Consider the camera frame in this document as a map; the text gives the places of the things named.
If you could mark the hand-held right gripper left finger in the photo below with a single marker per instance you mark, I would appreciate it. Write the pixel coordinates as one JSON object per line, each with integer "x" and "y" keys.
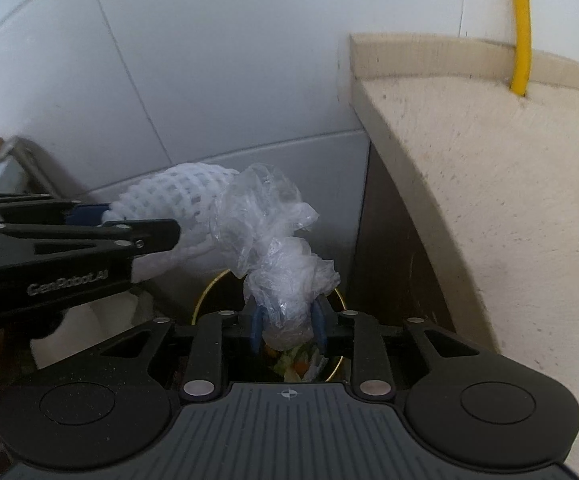
{"x": 255, "y": 330}

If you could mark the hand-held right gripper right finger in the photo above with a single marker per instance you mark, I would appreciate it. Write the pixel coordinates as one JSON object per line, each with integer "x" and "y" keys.
{"x": 320, "y": 330}

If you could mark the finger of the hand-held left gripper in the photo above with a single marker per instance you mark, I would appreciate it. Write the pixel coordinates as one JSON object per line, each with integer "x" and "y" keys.
{"x": 87, "y": 214}
{"x": 154, "y": 235}

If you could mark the white foam fruit net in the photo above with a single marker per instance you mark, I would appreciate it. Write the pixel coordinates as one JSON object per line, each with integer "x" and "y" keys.
{"x": 179, "y": 195}

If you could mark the black waste bin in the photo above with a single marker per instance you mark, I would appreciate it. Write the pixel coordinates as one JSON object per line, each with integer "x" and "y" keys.
{"x": 209, "y": 292}

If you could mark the clear plastic bag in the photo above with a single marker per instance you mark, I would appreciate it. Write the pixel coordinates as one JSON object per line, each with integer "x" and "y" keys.
{"x": 279, "y": 260}

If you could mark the brown kitchen cabinet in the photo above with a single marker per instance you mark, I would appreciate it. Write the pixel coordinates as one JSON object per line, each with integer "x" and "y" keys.
{"x": 394, "y": 260}

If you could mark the yellow pipe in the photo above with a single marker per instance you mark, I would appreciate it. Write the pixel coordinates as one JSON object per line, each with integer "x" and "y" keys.
{"x": 522, "y": 25}

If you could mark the steel frame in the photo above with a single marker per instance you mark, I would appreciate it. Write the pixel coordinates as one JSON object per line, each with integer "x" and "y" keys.
{"x": 44, "y": 165}

